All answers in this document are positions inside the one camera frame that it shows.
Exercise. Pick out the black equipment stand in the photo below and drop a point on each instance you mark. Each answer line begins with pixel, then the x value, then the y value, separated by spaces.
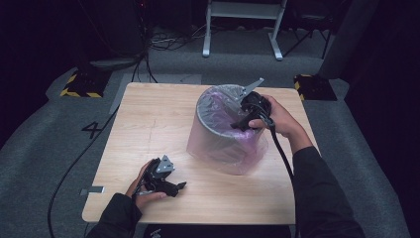
pixel 142 26

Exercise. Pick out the grey stand base plate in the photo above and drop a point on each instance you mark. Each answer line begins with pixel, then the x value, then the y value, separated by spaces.
pixel 112 63

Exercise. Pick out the grey tape strip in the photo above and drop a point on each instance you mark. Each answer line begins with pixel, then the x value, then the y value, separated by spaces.
pixel 92 190

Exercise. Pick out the white metal desk frame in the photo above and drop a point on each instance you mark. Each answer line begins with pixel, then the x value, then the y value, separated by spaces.
pixel 242 10

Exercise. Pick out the person's dark torso clothing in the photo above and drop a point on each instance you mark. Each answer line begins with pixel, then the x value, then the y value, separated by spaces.
pixel 214 232

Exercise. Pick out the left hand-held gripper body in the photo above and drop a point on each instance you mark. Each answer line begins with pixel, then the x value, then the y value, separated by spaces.
pixel 160 173

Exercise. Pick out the grey curtain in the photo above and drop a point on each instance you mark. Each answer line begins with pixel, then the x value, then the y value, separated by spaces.
pixel 350 36

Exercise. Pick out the black tripod stand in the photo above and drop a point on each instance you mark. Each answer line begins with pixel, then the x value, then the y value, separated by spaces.
pixel 310 36

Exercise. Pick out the person's right hand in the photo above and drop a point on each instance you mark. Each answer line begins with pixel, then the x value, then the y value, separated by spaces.
pixel 284 124

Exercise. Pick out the pink plastic bag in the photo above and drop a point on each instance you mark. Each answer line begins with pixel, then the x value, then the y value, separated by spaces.
pixel 244 136

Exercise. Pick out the green plastic bin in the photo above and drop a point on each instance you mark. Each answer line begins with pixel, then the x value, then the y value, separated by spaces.
pixel 207 128

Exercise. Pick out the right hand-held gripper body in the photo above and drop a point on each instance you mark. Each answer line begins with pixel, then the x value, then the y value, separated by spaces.
pixel 256 105

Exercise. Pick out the black yellow striped base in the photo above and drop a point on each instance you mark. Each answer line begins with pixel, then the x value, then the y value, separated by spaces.
pixel 315 87
pixel 84 84

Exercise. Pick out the person's left hand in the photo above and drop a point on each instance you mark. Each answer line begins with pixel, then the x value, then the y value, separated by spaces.
pixel 142 197

